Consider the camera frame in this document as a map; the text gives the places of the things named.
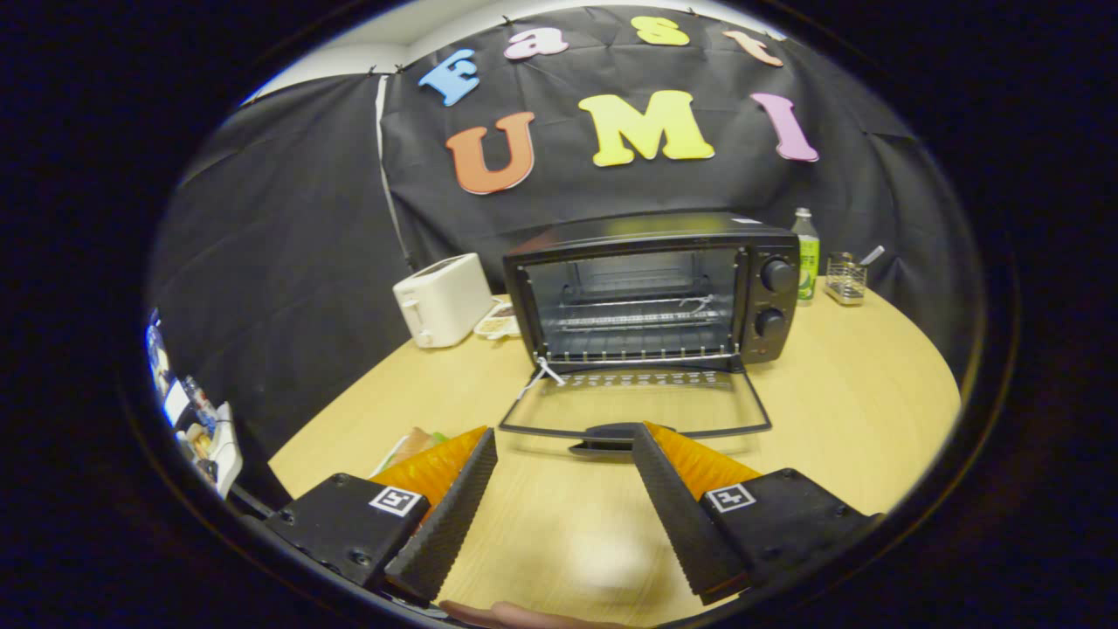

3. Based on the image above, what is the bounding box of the cluttered white stand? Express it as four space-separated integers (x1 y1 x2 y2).
144 306 245 501

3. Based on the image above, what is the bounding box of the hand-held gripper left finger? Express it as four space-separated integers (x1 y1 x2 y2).
262 426 499 608

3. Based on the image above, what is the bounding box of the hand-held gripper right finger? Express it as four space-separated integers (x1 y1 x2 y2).
631 422 883 605

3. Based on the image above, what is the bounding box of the white plate of food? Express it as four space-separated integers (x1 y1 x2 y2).
473 300 522 341

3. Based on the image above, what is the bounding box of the small wire basket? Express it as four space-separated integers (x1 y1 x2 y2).
825 252 868 306

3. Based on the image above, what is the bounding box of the white pop-up toaster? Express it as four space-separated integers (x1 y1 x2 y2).
392 252 494 349

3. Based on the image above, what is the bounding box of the white bread sandwich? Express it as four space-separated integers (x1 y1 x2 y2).
370 426 452 478

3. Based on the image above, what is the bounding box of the black toaster oven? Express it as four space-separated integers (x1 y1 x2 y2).
498 210 801 457

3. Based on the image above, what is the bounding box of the green label plastic bottle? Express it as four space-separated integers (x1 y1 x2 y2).
791 207 821 306

